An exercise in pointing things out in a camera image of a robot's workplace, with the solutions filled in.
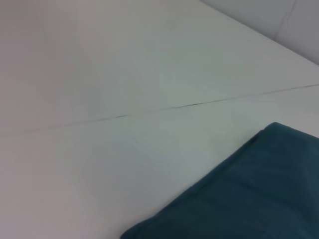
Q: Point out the teal blue shirt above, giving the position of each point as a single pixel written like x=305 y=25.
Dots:
x=249 y=194

